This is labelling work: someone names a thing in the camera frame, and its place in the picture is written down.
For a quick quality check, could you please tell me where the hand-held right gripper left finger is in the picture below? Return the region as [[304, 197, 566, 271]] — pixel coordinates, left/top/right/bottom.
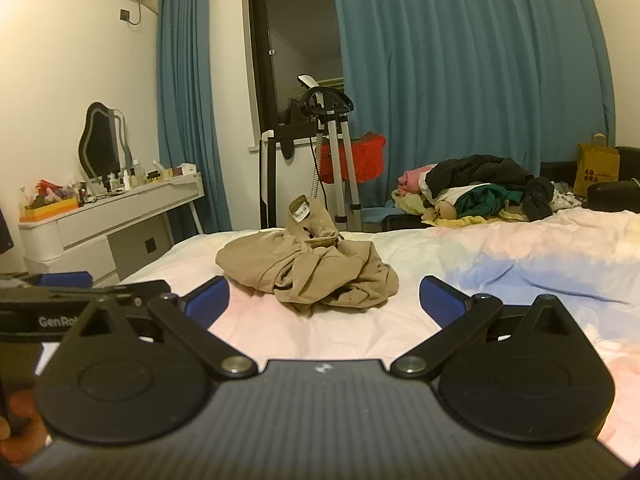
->
[[60, 276, 258, 378]]

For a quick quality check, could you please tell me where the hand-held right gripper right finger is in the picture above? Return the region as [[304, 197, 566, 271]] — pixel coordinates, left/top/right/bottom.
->
[[390, 275, 583, 380]]

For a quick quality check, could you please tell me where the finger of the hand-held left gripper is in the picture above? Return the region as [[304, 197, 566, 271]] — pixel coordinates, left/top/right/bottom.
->
[[0, 270, 95, 292], [49, 281, 171, 307]]

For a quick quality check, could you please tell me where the khaki shirt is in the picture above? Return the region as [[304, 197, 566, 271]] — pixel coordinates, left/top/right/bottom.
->
[[216, 195, 400, 317]]

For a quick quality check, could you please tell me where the pile of clothes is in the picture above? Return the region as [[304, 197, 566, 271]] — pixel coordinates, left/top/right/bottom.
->
[[391, 155, 584, 224]]

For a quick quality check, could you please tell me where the person's left hand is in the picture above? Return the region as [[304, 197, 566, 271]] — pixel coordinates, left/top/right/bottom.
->
[[0, 390, 52, 467]]

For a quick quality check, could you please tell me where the white dressing table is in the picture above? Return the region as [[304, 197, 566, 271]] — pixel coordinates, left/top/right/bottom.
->
[[18, 172, 205, 283]]

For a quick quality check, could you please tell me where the orange box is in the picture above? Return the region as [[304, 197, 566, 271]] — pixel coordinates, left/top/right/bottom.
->
[[21, 194, 81, 224]]

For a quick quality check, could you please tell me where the black bench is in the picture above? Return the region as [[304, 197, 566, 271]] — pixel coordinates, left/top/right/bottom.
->
[[381, 212, 437, 234]]

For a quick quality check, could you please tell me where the blue mat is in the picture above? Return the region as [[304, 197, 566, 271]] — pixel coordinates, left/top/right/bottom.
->
[[361, 205, 397, 224]]

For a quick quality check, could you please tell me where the group of cosmetic bottles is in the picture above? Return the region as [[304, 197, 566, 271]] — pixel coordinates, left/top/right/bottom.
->
[[75, 157, 176, 202]]

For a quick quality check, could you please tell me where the wavy framed mirror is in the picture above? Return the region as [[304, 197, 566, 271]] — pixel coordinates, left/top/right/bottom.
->
[[77, 101, 132, 182]]

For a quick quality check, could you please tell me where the red fabric basket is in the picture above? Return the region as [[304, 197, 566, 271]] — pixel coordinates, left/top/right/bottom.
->
[[320, 132, 388, 185]]

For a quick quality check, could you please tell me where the white exercise machine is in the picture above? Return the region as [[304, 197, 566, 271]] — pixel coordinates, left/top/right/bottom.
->
[[280, 75, 364, 227]]

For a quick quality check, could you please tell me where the narrow blue curtain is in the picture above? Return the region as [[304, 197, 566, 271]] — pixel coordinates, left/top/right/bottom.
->
[[157, 0, 233, 234]]

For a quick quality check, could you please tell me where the black bag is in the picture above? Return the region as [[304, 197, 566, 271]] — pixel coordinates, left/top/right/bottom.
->
[[586, 181, 640, 213]]

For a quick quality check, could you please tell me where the yellow paper bag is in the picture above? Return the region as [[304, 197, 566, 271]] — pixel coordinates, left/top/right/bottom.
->
[[573, 132, 621, 199]]

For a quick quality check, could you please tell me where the black couch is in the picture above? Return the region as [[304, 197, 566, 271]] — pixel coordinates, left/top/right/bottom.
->
[[540, 146, 640, 196]]

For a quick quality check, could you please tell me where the wide blue curtain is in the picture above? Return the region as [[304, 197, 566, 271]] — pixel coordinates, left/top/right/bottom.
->
[[332, 0, 617, 211]]

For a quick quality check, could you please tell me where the dark window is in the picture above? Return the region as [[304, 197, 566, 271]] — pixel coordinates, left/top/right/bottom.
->
[[248, 0, 346, 134]]

